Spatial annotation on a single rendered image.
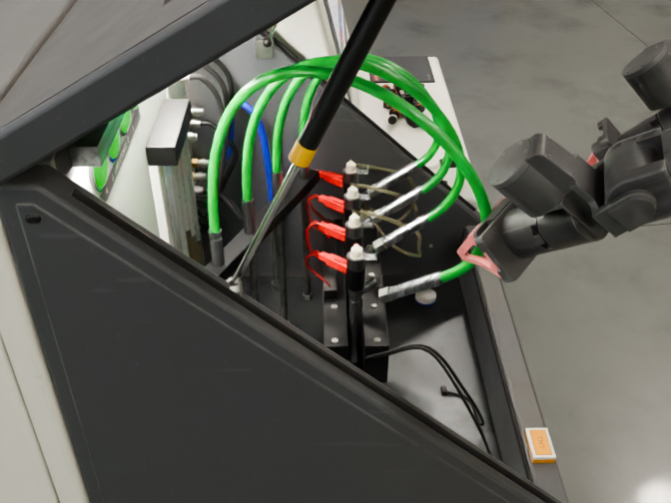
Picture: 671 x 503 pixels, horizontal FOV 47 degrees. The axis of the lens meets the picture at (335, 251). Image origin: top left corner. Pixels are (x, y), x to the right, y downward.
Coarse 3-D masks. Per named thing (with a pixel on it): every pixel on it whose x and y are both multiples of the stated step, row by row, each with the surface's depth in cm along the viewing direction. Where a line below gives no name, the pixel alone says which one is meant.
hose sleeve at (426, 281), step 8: (432, 272) 99; (408, 280) 101; (416, 280) 99; (424, 280) 98; (432, 280) 98; (440, 280) 98; (392, 288) 102; (400, 288) 101; (408, 288) 100; (416, 288) 99; (424, 288) 99; (392, 296) 102; (400, 296) 101
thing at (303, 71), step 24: (288, 72) 89; (312, 72) 87; (240, 96) 93; (384, 96) 86; (216, 144) 98; (216, 168) 101; (216, 192) 104; (480, 192) 88; (216, 216) 106; (480, 216) 90
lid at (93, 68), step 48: (96, 0) 79; (144, 0) 65; (192, 0) 55; (240, 0) 52; (288, 0) 52; (48, 48) 73; (96, 48) 61; (144, 48) 54; (192, 48) 54; (48, 96) 57; (96, 96) 56; (144, 96) 56; (0, 144) 58; (48, 144) 58
